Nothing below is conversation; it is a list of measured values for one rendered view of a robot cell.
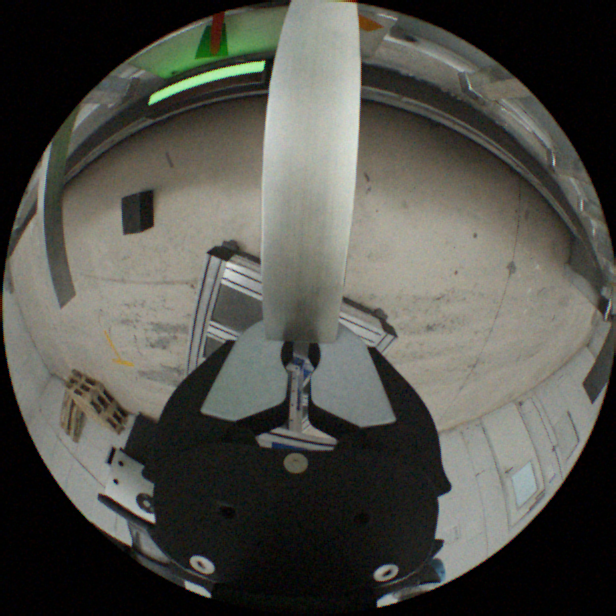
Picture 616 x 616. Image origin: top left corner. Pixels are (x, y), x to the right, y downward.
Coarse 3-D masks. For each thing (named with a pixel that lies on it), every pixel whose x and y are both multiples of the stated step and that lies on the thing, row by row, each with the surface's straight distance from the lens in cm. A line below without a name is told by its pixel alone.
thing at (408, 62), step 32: (224, 64) 32; (384, 64) 31; (416, 64) 34; (448, 64) 39; (128, 96) 40; (416, 96) 37; (448, 96) 35; (480, 96) 36; (96, 128) 47; (480, 128) 43; (512, 128) 43; (544, 160) 52; (32, 192) 96; (576, 192) 76; (576, 224) 88
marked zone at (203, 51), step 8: (224, 24) 26; (208, 32) 27; (224, 32) 27; (200, 40) 28; (208, 40) 28; (224, 40) 29; (200, 48) 30; (208, 48) 30; (224, 48) 30; (200, 56) 31; (208, 56) 32; (216, 56) 32
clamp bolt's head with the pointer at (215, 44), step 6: (222, 12) 24; (216, 18) 25; (222, 18) 25; (216, 24) 25; (222, 24) 25; (216, 30) 26; (216, 36) 27; (216, 42) 28; (210, 48) 29; (216, 48) 29
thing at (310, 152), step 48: (336, 0) 14; (288, 48) 10; (336, 48) 10; (288, 96) 8; (336, 96) 8; (288, 144) 7; (336, 144) 7; (288, 192) 7; (336, 192) 7; (288, 240) 7; (336, 240) 7; (288, 288) 8; (336, 288) 8; (288, 336) 9
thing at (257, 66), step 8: (248, 64) 30; (256, 64) 29; (216, 72) 31; (224, 72) 30; (232, 72) 30; (240, 72) 29; (248, 72) 29; (192, 80) 32; (200, 80) 31; (208, 80) 31; (168, 88) 34; (176, 88) 33; (184, 88) 32; (152, 96) 36; (160, 96) 35
